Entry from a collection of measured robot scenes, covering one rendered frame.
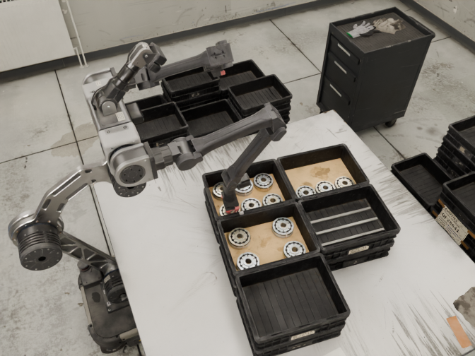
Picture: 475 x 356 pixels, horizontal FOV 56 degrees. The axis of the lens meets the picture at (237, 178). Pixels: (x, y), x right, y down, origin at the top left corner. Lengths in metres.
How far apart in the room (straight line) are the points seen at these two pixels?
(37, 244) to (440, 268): 1.87
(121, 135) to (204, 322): 0.93
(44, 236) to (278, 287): 1.06
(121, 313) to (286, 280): 1.05
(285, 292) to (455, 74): 3.48
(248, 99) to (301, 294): 1.81
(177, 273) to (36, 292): 1.24
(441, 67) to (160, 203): 3.44
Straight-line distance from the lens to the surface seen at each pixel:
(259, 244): 2.12
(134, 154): 1.59
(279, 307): 1.98
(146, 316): 2.13
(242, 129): 1.65
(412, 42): 3.53
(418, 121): 4.27
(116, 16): 4.77
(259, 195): 2.30
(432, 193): 3.31
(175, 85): 3.57
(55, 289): 3.16
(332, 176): 2.43
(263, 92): 3.48
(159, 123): 3.25
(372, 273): 2.29
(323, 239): 2.18
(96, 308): 2.73
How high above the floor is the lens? 2.61
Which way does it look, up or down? 48 degrees down
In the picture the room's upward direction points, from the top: straight up
